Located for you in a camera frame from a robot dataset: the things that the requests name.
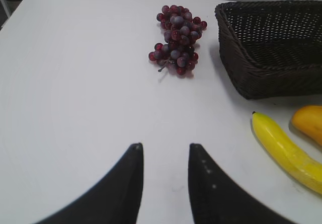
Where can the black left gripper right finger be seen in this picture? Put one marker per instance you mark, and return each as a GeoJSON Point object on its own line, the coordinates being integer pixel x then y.
{"type": "Point", "coordinates": [216, 198]}

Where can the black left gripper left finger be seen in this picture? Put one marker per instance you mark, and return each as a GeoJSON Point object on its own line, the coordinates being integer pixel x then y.
{"type": "Point", "coordinates": [116, 198]}

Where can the black woven basket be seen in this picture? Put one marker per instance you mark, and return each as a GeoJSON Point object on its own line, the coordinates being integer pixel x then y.
{"type": "Point", "coordinates": [271, 49]}

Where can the yellow banana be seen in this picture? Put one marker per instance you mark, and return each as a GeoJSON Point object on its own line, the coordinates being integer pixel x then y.
{"type": "Point", "coordinates": [291, 158]}

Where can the orange-yellow mango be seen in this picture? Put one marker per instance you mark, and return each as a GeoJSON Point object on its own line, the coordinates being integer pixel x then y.
{"type": "Point", "coordinates": [308, 121]}

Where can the purple grape bunch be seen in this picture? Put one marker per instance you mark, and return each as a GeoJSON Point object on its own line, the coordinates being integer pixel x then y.
{"type": "Point", "coordinates": [181, 30]}

